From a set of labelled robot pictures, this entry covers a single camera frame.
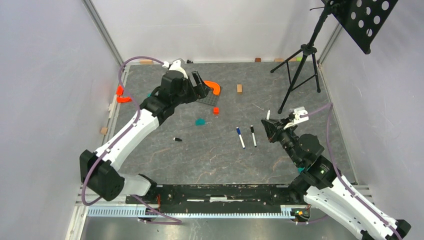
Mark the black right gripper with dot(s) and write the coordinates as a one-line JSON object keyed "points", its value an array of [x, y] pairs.
{"points": [[274, 128]]}

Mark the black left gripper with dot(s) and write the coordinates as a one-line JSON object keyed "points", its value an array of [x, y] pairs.
{"points": [[196, 92]]}

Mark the white pen black tip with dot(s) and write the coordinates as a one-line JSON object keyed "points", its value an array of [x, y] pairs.
{"points": [[252, 130]]}

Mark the white pen blue tip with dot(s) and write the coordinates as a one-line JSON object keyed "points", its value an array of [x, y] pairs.
{"points": [[242, 141]]}

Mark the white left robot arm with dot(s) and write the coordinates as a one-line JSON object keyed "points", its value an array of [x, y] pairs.
{"points": [[149, 115]]}

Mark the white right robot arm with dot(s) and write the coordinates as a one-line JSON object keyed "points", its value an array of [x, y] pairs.
{"points": [[323, 186]]}

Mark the teal block near right arm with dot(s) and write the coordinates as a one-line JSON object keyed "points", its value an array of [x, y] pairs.
{"points": [[300, 170]]}

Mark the teal cube near pen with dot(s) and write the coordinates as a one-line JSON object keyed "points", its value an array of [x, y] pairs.
{"points": [[200, 122]]}

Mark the orange arch block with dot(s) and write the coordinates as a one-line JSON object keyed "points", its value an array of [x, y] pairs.
{"points": [[215, 87]]}

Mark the grey lego baseplate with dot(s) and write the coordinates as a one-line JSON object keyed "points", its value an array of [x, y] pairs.
{"points": [[211, 99]]}

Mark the red cube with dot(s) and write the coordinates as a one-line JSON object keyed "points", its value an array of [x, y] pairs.
{"points": [[216, 110]]}

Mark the wooden block back right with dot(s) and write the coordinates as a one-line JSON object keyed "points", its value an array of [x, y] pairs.
{"points": [[280, 60]]}

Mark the black tripod stand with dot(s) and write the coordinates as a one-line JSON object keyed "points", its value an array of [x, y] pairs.
{"points": [[307, 50]]}

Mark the orange block upright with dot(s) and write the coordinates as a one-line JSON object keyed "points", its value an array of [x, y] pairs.
{"points": [[119, 90]]}

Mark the orange curved block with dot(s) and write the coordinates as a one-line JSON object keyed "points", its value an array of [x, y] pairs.
{"points": [[123, 99]]}

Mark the black perforated plate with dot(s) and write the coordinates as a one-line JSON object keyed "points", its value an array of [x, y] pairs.
{"points": [[361, 19]]}

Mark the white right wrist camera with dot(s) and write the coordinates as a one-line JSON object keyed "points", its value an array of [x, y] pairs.
{"points": [[296, 116]]}

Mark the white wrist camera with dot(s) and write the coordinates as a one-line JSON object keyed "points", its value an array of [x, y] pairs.
{"points": [[176, 65], [296, 116]]}

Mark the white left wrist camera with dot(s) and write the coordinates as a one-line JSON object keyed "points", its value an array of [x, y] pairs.
{"points": [[176, 65]]}

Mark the wooden block back wall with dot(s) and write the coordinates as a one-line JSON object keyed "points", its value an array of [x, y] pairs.
{"points": [[146, 62]]}

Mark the aluminium frame rail left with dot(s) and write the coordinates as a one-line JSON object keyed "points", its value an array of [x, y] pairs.
{"points": [[111, 112]]}

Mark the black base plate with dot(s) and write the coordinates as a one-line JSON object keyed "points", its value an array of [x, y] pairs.
{"points": [[250, 198]]}

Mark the wooden block left rail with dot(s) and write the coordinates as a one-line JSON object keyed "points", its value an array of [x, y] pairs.
{"points": [[104, 131]]}

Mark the aluminium corner post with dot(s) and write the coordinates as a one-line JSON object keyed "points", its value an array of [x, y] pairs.
{"points": [[102, 29]]}

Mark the blue cable duct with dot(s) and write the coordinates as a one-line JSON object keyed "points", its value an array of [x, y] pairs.
{"points": [[140, 211]]}

